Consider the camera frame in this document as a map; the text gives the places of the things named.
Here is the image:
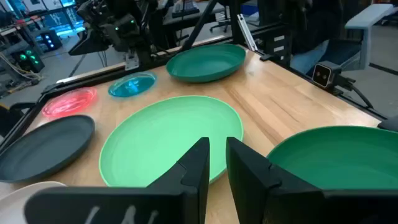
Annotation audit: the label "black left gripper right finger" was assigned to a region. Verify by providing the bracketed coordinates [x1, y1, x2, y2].
[226, 136, 398, 224]

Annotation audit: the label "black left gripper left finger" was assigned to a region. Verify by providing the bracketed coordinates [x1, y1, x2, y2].
[24, 137, 210, 224]

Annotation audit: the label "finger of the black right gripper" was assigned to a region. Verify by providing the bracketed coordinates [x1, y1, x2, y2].
[68, 30, 109, 57]

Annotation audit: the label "dark green bowl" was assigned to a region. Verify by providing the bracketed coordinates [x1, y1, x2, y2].
[165, 43, 247, 84]

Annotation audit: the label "dark green plastic plate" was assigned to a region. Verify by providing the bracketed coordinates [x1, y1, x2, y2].
[266, 125, 398, 191]

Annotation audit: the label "dark grey plastic plate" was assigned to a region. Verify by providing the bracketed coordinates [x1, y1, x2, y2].
[0, 114, 96, 184]

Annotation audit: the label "white plastic plate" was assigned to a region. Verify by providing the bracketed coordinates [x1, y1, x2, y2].
[0, 181, 67, 224]

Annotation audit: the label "black computer tower blue lights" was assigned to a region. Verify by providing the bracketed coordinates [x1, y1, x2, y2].
[39, 28, 63, 51]

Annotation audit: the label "blue transparent plastic plate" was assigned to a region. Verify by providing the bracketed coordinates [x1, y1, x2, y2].
[108, 72, 157, 98]

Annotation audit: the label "red transparent plastic plate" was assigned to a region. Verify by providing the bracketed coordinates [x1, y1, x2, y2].
[42, 87, 98, 118]

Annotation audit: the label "black computer tower green lights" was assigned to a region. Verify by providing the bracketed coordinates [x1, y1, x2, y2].
[11, 46, 45, 73]

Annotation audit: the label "silver aluminium extrusion bar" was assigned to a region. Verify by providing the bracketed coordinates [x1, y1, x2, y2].
[237, 14, 259, 52]

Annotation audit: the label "person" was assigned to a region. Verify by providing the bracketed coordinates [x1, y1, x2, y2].
[290, 0, 343, 75]

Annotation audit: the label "black control box white labels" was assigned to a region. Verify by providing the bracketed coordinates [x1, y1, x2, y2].
[259, 26, 292, 65]

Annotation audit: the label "grey office chair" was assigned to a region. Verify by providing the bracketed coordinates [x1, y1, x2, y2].
[306, 3, 396, 77]

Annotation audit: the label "silver metal bracket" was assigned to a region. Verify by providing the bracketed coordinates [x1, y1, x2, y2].
[124, 51, 140, 71]

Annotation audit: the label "black aluminium table frame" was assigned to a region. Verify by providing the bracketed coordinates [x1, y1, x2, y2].
[0, 0, 389, 153]

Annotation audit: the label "black table-level camera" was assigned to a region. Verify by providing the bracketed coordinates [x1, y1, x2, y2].
[312, 60, 343, 91]

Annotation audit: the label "black camera cable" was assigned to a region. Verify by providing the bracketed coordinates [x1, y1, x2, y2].
[338, 77, 376, 110]

